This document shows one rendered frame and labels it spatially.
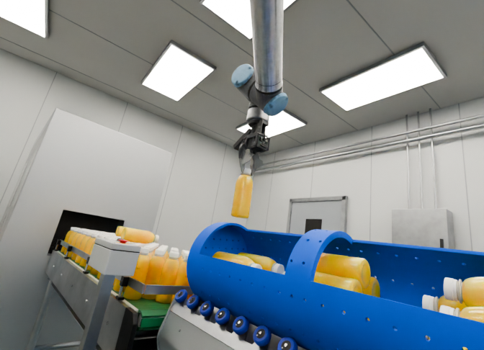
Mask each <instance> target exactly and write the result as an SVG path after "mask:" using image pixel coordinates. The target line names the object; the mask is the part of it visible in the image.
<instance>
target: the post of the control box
mask: <svg viewBox="0 0 484 350"><path fill-rule="evenodd" d="M114 280H115V275H103V274H102V273H101V275H100V278H99V282H98V285H97V289H96V292H95V295H94V299H93V302H92V305H91V309H90V312H89V317H88V319H87V322H86V326H85V329H84V333H83V336H82V339H81V343H80V346H79V350H95V348H96V344H97V340H98V337H99V332H100V330H101V327H102V322H103V320H104V314H105V312H106V309H107V304H108V302H109V297H110V294H111V291H112V286H113V284H114Z"/></svg>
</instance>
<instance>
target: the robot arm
mask: <svg viewBox="0 0 484 350"><path fill-rule="evenodd" d="M250 10H251V29H252V38H253V48H254V67H255V70H254V68H253V67H252V66H250V65H249V64H243V65H241V66H239V67H237V69H236V70H235V71H234V72H233V75H232V78H231V81H232V83H233V85H234V87H236V88H237V89H238V90H239V91H240V92H241V93H242V95H244V96H245V98H247V100H249V106H248V114H247V118H246V121H247V123H248V126H249V127H250V128H249V129H247V131H246V132H245V133H244V134H243V135H242V136H241V137H240V138H239V139H238V140H237V141H236V143H235V144H234V145H233V147H234V149H235V150H237V151H238V157H239V163H240V167H241V172H242V173H243V172H244V169H245V163H248V162H249V161H251V165H250V167H251V168H250V169H251V175H252V176H253V175H254V173H255V171H256V169H257V168H258V167H260V166H262V165H263V161H262V160H261V159H260V158H259V156H260V153H263V152H265V151H268V150H269V144H268V143H269V142H270V138H268V135H267V134H266V133H265V132H266V127H267V126H269V116H271V117H273V116H276V115H278V114H279V113H281V112H282V111H283V110H284V109H285V107H286V106H287V103H288V96H287V95H286V94H285V93H283V91H282V88H283V81H282V51H283V17H284V0H250ZM249 152H251V153H253V155H252V156H250V155H249Z"/></svg>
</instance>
